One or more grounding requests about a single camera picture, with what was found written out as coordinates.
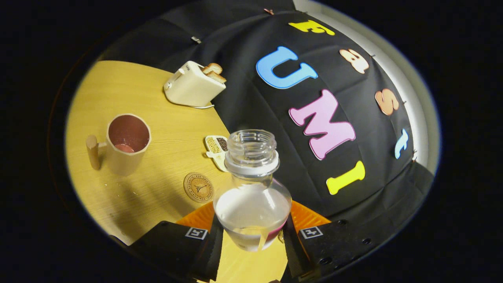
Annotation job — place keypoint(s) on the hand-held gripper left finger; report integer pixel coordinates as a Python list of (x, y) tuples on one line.
[(169, 247)]

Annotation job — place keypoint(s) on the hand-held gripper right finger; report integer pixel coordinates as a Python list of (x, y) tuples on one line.
[(338, 243)]

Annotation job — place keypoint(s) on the round wooden coaster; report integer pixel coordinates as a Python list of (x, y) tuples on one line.
[(198, 188)]

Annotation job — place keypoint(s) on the clear plastic juice bottle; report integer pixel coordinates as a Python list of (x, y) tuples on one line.
[(251, 204)]

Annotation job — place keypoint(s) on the black backdrop cloth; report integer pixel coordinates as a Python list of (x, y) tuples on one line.
[(377, 157)]

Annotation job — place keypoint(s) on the white divided dish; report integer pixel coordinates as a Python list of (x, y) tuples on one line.
[(214, 145)]

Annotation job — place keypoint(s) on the wooden table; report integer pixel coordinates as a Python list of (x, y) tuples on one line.
[(157, 129)]

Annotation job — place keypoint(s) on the cream toaster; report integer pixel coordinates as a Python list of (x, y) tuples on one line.
[(188, 86)]

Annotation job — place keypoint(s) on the toast slice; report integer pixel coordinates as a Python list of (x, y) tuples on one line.
[(212, 68), (217, 77)]

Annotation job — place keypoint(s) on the small white clip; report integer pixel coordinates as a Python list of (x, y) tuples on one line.
[(196, 39)]

